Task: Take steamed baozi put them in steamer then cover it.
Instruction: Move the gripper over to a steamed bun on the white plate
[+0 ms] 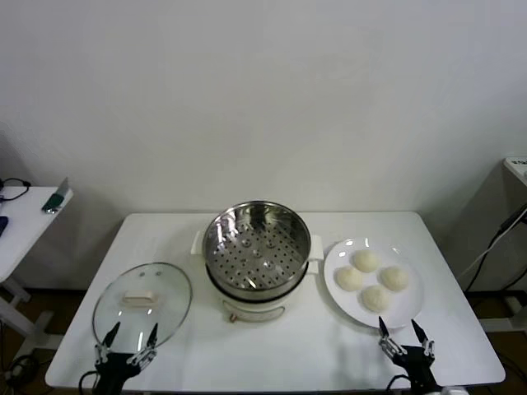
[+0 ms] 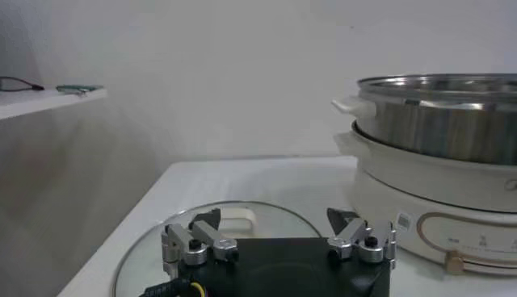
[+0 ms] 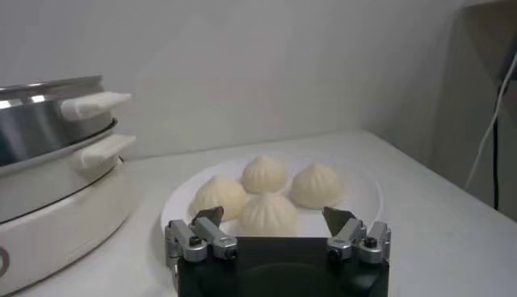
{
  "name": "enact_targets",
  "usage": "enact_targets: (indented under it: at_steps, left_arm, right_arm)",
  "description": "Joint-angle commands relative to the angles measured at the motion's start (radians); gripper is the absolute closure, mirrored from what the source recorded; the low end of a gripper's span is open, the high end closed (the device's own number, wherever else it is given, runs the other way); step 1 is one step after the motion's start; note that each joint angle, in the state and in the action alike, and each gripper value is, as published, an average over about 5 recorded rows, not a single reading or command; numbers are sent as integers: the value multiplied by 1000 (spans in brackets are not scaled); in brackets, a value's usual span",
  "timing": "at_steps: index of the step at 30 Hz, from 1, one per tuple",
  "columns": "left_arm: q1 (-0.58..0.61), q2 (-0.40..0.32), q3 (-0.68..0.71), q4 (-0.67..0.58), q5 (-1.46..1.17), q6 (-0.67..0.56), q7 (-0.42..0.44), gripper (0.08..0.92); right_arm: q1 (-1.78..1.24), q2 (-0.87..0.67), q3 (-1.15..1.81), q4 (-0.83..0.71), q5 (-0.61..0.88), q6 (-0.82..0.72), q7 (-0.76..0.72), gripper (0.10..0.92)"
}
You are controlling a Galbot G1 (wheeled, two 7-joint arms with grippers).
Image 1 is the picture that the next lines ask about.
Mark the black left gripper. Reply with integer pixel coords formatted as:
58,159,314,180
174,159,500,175
94,321,160,395

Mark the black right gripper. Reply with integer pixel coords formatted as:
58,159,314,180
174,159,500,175
378,315,440,395

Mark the glass lid with cream handle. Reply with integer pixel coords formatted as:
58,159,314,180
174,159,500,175
91,262,194,356

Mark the white steamed baozi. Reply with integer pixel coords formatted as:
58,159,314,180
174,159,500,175
378,265,411,291
361,285,391,313
352,249,380,273
336,266,364,292

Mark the steel steamer basket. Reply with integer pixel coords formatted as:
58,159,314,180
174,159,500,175
189,200,324,298

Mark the white round plate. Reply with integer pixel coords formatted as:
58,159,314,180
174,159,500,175
323,237,425,329

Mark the floor power strip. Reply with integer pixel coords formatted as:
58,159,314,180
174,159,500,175
0,353,42,388

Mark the white electric cooker pot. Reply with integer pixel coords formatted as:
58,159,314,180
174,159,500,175
204,257,320,324

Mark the white cabinet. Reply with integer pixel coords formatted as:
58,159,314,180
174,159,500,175
463,156,527,291

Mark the white side table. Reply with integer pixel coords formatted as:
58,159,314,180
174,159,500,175
0,185,75,351

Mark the black power adapter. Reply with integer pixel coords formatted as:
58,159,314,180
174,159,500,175
499,205,527,234

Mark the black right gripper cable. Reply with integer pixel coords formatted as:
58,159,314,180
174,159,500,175
385,373,413,395

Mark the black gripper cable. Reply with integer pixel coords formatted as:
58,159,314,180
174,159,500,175
385,373,413,395
77,369,100,395

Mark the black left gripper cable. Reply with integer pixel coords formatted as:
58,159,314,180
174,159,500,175
77,369,100,395

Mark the black power cable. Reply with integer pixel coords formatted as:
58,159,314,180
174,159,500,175
467,230,527,291

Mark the white power cable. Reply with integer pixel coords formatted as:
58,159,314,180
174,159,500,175
459,230,501,281

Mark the green handled metal tool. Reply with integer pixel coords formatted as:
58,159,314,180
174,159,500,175
40,177,70,214

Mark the black cable on side table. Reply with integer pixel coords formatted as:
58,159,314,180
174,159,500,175
0,177,30,202

